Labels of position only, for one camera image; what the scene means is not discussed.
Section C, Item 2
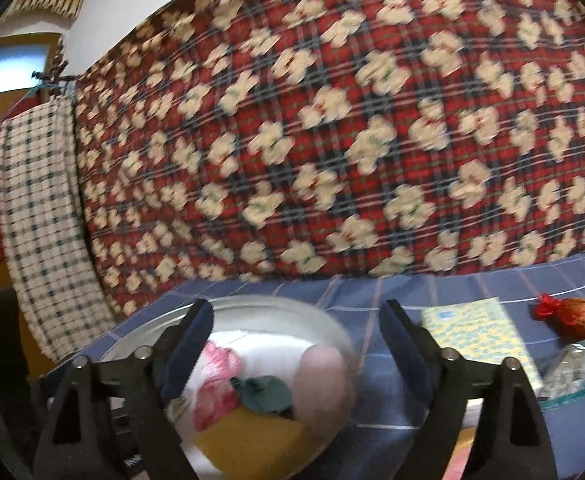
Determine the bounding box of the cream green checked cloth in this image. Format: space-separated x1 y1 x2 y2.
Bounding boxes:
0 95 118 361

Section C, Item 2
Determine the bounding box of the round metal basin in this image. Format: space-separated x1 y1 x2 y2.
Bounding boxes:
100 295 358 476

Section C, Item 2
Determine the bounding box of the blue plaid sheet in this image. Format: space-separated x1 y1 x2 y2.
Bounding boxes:
37 252 585 480

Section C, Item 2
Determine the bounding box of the teal cloth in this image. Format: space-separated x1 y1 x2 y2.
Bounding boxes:
230 376 296 419

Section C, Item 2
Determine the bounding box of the red plaid bear print blanket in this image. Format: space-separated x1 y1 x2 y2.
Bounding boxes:
72 0 585 318

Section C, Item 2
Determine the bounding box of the cream fringed valance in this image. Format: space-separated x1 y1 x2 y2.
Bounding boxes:
3 0 87 25

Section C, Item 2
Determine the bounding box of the pink fluffy pad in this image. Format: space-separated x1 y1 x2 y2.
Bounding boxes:
292 345 356 441

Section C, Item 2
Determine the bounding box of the pink knitted towel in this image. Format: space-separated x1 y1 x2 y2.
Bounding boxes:
195 342 246 433

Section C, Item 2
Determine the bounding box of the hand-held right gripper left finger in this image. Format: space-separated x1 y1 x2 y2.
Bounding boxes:
32 299 214 480

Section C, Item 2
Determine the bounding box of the clear plastic bag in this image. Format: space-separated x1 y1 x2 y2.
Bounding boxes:
540 342 585 401

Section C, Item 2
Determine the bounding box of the red gold drawstring pouch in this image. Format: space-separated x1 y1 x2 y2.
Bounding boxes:
531 294 585 341

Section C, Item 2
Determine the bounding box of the yellow patterned notebook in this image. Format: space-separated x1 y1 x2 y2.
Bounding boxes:
420 296 546 428

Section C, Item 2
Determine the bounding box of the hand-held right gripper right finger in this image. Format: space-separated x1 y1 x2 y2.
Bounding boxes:
379 300 558 480

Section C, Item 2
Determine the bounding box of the yellow sponge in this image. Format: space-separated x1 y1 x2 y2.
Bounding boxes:
192 405 311 466

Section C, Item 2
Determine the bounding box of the dark clothes hanger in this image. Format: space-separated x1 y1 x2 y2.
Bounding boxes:
31 57 79 99

